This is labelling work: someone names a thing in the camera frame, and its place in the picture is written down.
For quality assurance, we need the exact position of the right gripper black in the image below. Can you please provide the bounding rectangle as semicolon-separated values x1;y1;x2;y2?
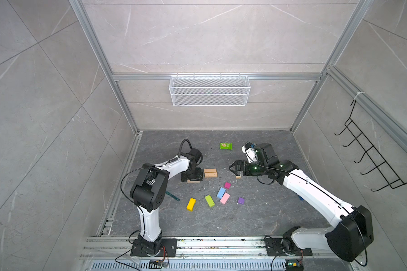
228;160;269;176

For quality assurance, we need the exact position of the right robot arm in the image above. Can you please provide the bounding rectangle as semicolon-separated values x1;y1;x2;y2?
228;142;374;262

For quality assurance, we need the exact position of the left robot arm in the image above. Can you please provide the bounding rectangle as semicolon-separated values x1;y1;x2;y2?
119;139;204;256

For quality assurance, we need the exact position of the light blue block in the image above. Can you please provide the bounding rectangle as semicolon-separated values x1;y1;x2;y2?
217;187;226;199

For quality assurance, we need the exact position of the lime green block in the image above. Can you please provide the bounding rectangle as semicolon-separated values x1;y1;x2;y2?
205;195;215;208

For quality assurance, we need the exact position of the yellow arch block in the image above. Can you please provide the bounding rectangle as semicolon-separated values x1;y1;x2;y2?
186;198;196;212

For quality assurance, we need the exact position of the pink block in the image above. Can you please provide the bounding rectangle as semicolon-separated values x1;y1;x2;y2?
220;193;230;205

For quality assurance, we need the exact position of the purple cube block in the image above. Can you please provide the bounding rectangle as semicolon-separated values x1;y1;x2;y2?
237;197;245;205

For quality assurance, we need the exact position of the green snack packet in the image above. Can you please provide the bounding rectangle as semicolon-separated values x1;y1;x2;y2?
219;143;233;150

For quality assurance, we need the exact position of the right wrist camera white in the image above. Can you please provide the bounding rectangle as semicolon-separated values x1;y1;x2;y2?
241;143;258;163

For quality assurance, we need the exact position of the green handled tool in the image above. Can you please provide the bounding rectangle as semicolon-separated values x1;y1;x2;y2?
165;191;180;202

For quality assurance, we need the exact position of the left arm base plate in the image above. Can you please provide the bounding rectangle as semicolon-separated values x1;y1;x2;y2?
130;238;178;257

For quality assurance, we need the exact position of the white wire mesh basket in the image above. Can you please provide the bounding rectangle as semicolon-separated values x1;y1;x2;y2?
169;75;251;107

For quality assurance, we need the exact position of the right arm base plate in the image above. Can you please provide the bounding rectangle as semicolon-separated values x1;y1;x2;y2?
263;236;313;257

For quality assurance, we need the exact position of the aluminium mounting rail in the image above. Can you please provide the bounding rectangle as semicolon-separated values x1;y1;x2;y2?
76;236;364;271

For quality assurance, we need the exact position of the black wire hook rack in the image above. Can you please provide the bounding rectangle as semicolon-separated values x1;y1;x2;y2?
334;100;407;192

